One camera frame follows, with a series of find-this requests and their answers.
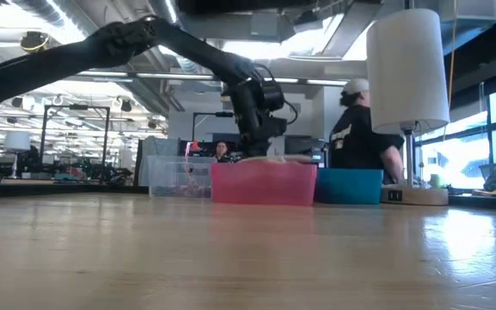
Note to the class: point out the table lamp with white shade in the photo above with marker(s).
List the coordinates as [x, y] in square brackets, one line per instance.
[403, 64]

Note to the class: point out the teal plastic bin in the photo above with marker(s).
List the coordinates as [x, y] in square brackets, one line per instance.
[347, 187]

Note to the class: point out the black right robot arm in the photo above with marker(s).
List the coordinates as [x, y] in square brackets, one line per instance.
[239, 5]

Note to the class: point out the grey panel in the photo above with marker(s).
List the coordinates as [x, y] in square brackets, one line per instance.
[157, 146]

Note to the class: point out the black metal frame stand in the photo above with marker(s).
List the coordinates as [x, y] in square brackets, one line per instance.
[76, 107]

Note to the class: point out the green cup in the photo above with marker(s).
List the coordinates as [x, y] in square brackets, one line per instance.
[435, 181]

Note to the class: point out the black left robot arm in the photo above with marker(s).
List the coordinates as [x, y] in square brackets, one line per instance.
[37, 69]

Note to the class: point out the ceiling light bar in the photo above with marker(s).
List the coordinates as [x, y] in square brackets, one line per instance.
[175, 76]

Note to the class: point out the red desk lamp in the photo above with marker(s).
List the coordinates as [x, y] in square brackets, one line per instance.
[194, 145]

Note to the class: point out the pink plastic bin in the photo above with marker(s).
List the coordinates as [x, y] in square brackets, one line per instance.
[265, 185]

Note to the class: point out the black metal frame with camera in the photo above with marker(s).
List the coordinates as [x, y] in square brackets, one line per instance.
[213, 114]

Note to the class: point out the small white background lamp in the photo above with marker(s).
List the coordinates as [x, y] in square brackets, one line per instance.
[17, 140]

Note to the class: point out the clear plastic bin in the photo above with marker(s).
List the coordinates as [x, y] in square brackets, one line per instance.
[175, 172]

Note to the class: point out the person standing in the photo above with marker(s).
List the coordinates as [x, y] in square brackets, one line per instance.
[355, 138]

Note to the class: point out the person seated at desk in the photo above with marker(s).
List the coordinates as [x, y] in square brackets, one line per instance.
[221, 150]

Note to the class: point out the black monitor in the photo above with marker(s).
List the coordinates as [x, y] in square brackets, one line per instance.
[304, 148]

